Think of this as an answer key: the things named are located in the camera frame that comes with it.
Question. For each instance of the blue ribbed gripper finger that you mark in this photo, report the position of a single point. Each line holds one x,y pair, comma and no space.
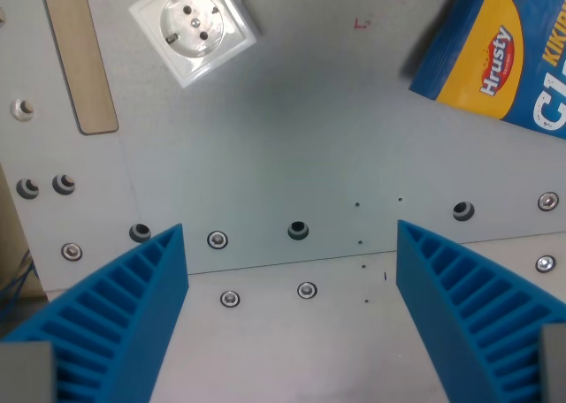
464,314
119,314

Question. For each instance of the silver washer screw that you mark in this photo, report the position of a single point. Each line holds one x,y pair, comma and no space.
71,251
548,201
217,239
230,298
307,290
545,263

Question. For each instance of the blue yellow Hrusty snack bag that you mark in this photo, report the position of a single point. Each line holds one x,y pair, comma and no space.
495,54

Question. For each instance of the light wooden strip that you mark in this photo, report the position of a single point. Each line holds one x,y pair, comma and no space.
77,54

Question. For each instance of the white wall power socket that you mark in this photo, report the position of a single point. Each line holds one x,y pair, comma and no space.
194,29

